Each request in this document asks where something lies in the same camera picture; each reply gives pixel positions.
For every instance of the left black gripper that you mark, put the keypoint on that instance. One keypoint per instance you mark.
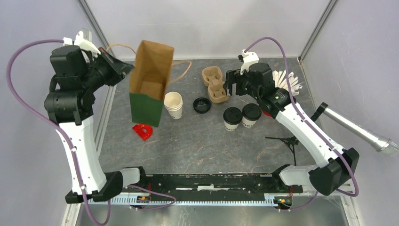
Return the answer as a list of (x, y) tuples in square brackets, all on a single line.
[(120, 68)]

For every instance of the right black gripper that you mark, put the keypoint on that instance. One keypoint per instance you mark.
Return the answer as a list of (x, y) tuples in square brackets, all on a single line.
[(232, 76)]

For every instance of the green paper bag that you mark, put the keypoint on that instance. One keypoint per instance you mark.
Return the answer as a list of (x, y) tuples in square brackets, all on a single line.
[(149, 80)]

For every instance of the single black lid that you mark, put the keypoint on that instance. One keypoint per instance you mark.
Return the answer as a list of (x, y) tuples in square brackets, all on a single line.
[(251, 112)]

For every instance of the stack of black lids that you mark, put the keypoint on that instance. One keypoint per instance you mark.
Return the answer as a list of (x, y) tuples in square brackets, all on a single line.
[(202, 105)]

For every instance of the single white paper cup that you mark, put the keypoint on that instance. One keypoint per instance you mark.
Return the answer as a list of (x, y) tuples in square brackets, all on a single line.
[(248, 123)]

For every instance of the stack of white paper cups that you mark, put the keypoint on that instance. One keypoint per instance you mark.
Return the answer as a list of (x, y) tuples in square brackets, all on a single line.
[(173, 103)]

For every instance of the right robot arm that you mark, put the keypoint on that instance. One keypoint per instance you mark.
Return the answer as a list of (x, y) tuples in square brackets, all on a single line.
[(334, 165)]

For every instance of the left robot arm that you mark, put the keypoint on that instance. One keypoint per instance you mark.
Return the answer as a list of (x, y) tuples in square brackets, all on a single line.
[(78, 75)]

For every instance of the stack of cardboard cup carriers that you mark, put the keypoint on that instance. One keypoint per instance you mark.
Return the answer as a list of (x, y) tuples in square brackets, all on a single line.
[(213, 78)]

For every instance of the red cup holder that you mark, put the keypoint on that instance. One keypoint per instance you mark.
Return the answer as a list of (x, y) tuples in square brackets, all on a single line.
[(266, 113)]

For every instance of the red D-shaped object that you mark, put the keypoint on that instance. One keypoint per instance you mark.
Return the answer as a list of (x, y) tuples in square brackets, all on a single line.
[(143, 131)]

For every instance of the silver microphone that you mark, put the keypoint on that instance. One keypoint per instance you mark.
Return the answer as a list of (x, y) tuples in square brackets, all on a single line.
[(380, 143)]

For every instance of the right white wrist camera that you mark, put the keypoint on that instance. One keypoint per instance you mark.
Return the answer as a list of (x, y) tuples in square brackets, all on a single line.
[(247, 58)]

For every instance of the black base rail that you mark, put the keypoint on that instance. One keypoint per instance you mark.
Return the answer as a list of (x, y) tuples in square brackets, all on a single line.
[(217, 187)]

